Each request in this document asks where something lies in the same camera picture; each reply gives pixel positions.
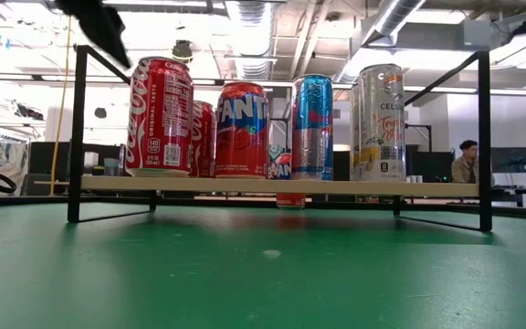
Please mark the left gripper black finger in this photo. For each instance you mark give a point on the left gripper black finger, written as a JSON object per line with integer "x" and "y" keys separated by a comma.
{"x": 101, "y": 27}

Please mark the red Coca-Cola can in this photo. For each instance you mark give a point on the red Coca-Cola can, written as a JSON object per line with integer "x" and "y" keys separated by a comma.
{"x": 206, "y": 141}
{"x": 160, "y": 119}

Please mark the blue silver Red Bull can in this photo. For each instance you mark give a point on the blue silver Red Bull can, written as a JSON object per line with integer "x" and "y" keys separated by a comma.
{"x": 312, "y": 128}

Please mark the green table mat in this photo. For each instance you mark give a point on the green table mat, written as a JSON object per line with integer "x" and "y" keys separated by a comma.
{"x": 108, "y": 274}

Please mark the black computer monitor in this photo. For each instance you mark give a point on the black computer monitor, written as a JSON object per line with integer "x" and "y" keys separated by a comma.
{"x": 514, "y": 160}
{"x": 432, "y": 166}

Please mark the person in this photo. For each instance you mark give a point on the person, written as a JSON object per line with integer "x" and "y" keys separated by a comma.
{"x": 466, "y": 169}

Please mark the black desk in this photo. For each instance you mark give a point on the black desk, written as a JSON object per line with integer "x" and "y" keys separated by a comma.
{"x": 509, "y": 189}

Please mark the black dome ceiling camera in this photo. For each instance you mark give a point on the black dome ceiling camera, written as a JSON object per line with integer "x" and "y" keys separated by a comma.
{"x": 182, "y": 51}

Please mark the silver corrugated duct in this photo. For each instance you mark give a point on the silver corrugated duct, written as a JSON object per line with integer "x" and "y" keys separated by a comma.
{"x": 249, "y": 27}

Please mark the wooden shelf with black frame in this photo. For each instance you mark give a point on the wooden shelf with black frame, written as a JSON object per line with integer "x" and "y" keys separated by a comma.
{"x": 290, "y": 186}

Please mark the black metal rack frame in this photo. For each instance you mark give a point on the black metal rack frame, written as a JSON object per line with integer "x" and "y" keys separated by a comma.
{"x": 420, "y": 125}

